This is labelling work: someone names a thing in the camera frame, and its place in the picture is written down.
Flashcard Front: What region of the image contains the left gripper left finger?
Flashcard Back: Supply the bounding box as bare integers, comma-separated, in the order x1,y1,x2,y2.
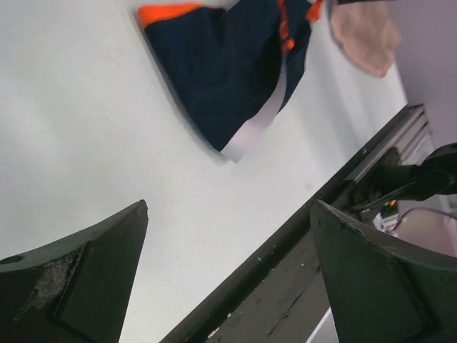
1,200,149,342

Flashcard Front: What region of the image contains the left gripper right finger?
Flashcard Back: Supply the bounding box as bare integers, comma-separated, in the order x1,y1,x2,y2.
311,201,456,342

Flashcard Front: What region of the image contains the navy orange underwear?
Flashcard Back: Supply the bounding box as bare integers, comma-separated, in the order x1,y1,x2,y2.
138,1,321,162

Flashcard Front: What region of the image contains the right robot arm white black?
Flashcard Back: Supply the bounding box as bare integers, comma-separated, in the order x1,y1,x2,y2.
350,143,456,212

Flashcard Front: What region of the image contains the pink underwear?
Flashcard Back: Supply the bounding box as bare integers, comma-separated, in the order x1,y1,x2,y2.
329,1,401,78

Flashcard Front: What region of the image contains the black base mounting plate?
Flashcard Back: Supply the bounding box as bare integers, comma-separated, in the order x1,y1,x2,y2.
163,104,428,342

